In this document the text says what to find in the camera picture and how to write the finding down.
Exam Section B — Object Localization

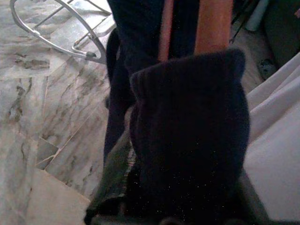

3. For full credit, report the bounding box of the white t-shirt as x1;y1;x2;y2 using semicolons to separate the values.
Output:
242;51;300;222

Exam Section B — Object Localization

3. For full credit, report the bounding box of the black metal drying rack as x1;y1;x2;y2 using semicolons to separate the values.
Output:
228;0;270;46

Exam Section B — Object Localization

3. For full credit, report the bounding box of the navy blue shirt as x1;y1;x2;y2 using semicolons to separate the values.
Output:
103;0;251;225

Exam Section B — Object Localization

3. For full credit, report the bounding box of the dark green sofa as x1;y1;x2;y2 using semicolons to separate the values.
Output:
262;0;300;69

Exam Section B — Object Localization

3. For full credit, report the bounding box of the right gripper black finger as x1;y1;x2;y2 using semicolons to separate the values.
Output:
84;138;138;225

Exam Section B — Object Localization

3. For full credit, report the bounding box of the pink plastic hanger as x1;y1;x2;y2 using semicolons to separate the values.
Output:
157;0;174;62
194;0;234;56

